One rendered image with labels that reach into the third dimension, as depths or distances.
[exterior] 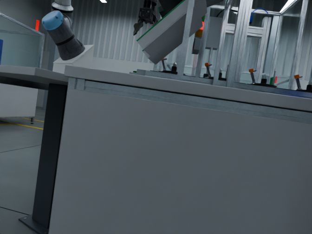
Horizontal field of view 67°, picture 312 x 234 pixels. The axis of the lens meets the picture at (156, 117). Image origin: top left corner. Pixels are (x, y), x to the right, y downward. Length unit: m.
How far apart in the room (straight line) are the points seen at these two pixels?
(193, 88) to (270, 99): 0.19
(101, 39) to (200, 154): 10.16
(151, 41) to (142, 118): 0.38
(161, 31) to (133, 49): 9.14
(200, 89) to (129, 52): 9.49
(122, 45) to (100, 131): 9.63
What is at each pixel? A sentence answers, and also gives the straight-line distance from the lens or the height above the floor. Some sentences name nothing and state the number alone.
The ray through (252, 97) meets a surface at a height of 0.84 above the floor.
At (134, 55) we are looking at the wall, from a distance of 9.95.
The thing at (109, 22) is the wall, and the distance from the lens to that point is 10.74.
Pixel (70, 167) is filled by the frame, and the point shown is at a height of 0.59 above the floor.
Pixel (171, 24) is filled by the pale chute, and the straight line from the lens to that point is 0.90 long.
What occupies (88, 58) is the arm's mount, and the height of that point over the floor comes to 1.00.
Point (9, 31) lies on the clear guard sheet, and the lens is 5.32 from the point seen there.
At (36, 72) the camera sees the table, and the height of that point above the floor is 0.84.
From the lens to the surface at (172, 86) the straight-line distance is 0.59.
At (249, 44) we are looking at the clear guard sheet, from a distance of 2.88.
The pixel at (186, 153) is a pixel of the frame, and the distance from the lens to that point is 0.61.
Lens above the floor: 0.79
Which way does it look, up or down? 3 degrees down
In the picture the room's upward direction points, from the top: 8 degrees clockwise
